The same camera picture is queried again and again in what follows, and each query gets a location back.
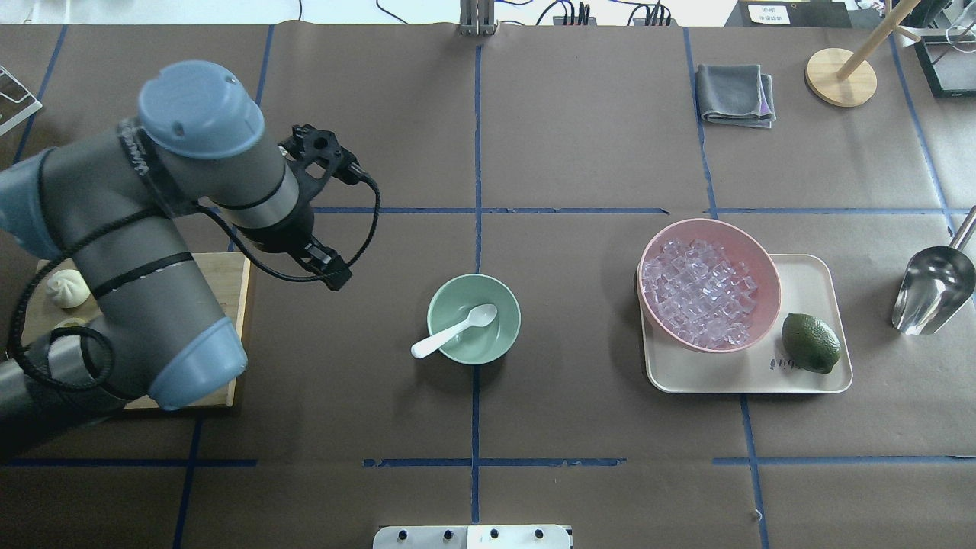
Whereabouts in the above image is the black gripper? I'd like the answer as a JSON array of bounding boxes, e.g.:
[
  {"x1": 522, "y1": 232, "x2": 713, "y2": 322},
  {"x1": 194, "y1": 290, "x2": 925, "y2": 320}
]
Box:
[{"x1": 248, "y1": 206, "x2": 352, "y2": 291}]

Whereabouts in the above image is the white plastic spoon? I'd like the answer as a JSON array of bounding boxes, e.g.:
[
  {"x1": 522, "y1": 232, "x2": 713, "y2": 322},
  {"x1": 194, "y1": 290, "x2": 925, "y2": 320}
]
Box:
[{"x1": 410, "y1": 303, "x2": 498, "y2": 359}]

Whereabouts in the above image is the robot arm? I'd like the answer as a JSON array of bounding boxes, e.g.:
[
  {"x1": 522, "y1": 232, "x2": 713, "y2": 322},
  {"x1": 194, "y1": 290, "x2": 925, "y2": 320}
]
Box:
[{"x1": 2, "y1": 60, "x2": 371, "y2": 445}]

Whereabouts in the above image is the green bowl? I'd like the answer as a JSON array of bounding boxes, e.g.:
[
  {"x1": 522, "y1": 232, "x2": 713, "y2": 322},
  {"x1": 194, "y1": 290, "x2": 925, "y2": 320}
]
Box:
[{"x1": 426, "y1": 274, "x2": 522, "y2": 365}]

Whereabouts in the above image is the pile of ice cubes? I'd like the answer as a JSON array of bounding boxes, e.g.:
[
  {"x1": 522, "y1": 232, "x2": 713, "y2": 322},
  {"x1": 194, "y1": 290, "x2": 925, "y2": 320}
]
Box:
[{"x1": 639, "y1": 239, "x2": 759, "y2": 350}]

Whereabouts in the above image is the pink bowl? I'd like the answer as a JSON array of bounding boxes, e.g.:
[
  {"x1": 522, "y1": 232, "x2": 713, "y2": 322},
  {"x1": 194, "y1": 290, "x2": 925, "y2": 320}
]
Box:
[{"x1": 637, "y1": 218, "x2": 782, "y2": 354}]

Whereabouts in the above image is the metal ice scoop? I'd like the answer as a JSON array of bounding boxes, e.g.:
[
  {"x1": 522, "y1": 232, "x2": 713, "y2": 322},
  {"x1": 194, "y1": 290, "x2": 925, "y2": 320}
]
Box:
[{"x1": 891, "y1": 208, "x2": 975, "y2": 335}]

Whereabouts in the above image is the bamboo cutting board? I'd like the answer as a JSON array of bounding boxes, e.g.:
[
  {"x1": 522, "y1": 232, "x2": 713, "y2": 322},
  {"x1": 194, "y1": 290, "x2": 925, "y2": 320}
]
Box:
[{"x1": 22, "y1": 252, "x2": 252, "y2": 409}]

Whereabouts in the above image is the white steamed bun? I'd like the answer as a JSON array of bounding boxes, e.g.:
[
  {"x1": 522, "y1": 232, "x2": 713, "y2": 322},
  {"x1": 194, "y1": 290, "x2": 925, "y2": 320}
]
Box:
[{"x1": 44, "y1": 270, "x2": 92, "y2": 310}]

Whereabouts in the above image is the cream plastic tray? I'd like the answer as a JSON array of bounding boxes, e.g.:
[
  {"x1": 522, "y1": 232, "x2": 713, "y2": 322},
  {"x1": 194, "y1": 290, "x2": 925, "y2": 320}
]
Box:
[{"x1": 641, "y1": 254, "x2": 853, "y2": 395}]

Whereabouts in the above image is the grey folded cloth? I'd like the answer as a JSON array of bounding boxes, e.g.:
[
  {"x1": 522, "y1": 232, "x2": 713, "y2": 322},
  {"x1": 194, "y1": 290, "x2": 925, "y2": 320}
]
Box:
[{"x1": 695, "y1": 65, "x2": 776, "y2": 129}]

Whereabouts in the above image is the green lime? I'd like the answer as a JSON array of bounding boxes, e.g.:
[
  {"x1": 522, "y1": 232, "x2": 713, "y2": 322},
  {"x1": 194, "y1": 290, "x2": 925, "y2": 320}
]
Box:
[{"x1": 781, "y1": 313, "x2": 843, "y2": 374}]

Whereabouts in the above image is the wooden stand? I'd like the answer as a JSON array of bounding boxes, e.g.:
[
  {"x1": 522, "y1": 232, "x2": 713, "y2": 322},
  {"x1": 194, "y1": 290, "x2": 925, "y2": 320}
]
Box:
[{"x1": 804, "y1": 1, "x2": 921, "y2": 108}]

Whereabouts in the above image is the black framed tray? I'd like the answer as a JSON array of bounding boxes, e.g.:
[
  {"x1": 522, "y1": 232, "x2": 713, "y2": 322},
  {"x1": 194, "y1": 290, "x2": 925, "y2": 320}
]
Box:
[{"x1": 913, "y1": 36, "x2": 975, "y2": 98}]

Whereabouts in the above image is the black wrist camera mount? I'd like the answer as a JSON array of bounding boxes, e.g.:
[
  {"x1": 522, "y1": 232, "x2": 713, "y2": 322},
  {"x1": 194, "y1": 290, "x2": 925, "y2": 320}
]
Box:
[{"x1": 278, "y1": 124, "x2": 379, "y2": 202}]

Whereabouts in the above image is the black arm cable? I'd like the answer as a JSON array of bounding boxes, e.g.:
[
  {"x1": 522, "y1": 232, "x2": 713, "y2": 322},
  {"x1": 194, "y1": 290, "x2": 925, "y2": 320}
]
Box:
[{"x1": 6, "y1": 179, "x2": 381, "y2": 393}]

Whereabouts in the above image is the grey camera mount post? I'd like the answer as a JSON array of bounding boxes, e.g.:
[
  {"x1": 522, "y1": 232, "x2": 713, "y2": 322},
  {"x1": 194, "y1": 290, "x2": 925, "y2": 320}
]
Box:
[{"x1": 459, "y1": 0, "x2": 498, "y2": 36}]

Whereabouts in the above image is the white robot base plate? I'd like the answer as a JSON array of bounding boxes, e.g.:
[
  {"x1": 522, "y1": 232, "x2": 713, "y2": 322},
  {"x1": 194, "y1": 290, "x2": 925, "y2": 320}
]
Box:
[{"x1": 372, "y1": 524, "x2": 574, "y2": 548}]

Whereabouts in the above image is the white wire rack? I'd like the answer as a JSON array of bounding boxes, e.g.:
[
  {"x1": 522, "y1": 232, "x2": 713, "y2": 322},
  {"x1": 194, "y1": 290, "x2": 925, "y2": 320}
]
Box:
[{"x1": 1, "y1": 66, "x2": 43, "y2": 136}]

